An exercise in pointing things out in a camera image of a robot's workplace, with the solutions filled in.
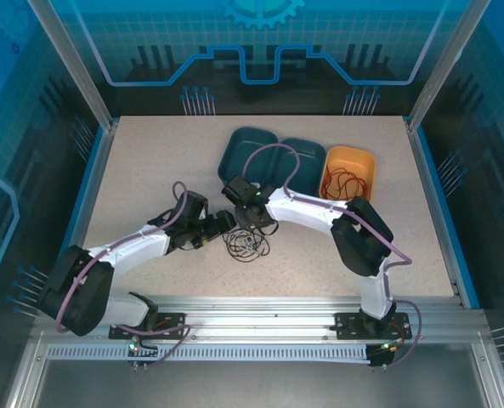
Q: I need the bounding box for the orange plastic tray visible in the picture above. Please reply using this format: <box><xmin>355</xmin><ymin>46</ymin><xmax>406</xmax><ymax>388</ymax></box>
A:
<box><xmin>318</xmin><ymin>145</ymin><xmax>378</xmax><ymax>201</ymax></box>

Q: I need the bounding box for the grey metal panel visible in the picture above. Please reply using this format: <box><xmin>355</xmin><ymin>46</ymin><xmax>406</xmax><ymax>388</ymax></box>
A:
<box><xmin>34</xmin><ymin>359</ymin><xmax>490</xmax><ymax>408</ymax></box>

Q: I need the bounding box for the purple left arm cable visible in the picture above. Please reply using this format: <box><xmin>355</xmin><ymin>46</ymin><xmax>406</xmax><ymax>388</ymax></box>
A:
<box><xmin>54</xmin><ymin>181</ymin><xmax>192</xmax><ymax>367</ymax></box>

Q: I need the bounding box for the black cable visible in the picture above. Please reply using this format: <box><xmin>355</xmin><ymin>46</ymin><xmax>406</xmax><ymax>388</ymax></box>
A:
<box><xmin>222</xmin><ymin>224</ymin><xmax>275</xmax><ymax>264</ymax></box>

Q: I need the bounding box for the red cable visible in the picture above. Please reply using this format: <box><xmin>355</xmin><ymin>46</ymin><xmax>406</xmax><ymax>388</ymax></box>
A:
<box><xmin>322</xmin><ymin>164</ymin><xmax>370</xmax><ymax>200</ymax></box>

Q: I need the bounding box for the black connector block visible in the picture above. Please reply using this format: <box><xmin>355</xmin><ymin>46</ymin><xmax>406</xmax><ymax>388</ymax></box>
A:
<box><xmin>127</xmin><ymin>335</ymin><xmax>159</xmax><ymax>371</ymax></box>
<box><xmin>368</xmin><ymin>337</ymin><xmax>408</xmax><ymax>371</ymax></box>

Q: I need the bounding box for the aluminium front rail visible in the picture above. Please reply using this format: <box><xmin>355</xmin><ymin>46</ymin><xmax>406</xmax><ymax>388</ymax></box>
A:
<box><xmin>32</xmin><ymin>295</ymin><xmax>489</xmax><ymax>346</ymax></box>

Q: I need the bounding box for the slotted cable duct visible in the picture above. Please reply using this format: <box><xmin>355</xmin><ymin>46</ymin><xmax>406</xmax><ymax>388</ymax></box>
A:
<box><xmin>47</xmin><ymin>343</ymin><xmax>371</xmax><ymax>360</ymax></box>

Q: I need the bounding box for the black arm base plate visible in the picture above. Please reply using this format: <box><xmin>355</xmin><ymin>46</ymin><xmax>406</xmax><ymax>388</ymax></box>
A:
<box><xmin>334</xmin><ymin>312</ymin><xmax>410</xmax><ymax>341</ymax></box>
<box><xmin>109</xmin><ymin>312</ymin><xmax>187</xmax><ymax>341</ymax></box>

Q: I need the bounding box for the aluminium side rail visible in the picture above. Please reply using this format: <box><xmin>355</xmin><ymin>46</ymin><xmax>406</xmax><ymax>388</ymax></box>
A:
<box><xmin>58</xmin><ymin>118</ymin><xmax>121</xmax><ymax>309</ymax></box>
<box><xmin>404</xmin><ymin>116</ymin><xmax>482</xmax><ymax>310</ymax></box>

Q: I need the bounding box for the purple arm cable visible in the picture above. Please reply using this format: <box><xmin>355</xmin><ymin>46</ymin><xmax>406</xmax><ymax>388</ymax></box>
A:
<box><xmin>241</xmin><ymin>143</ymin><xmax>422</xmax><ymax>369</ymax></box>
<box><xmin>54</xmin><ymin>181</ymin><xmax>192</xmax><ymax>367</ymax></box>

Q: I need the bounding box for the teal plastic tray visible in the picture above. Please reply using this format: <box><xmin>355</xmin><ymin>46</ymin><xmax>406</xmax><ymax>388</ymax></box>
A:
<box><xmin>272</xmin><ymin>137</ymin><xmax>327</xmax><ymax>199</ymax></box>
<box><xmin>217</xmin><ymin>126</ymin><xmax>280</xmax><ymax>188</ymax></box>

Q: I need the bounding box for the aluminium frame post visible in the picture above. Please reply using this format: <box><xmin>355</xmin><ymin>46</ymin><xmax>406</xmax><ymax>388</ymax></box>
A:
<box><xmin>406</xmin><ymin>0</ymin><xmax>493</xmax><ymax>131</ymax></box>
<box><xmin>25</xmin><ymin>0</ymin><xmax>119</xmax><ymax>131</ymax></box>

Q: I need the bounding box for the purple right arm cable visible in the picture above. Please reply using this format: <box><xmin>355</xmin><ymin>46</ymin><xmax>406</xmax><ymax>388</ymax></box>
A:
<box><xmin>241</xmin><ymin>143</ymin><xmax>422</xmax><ymax>369</ymax></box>

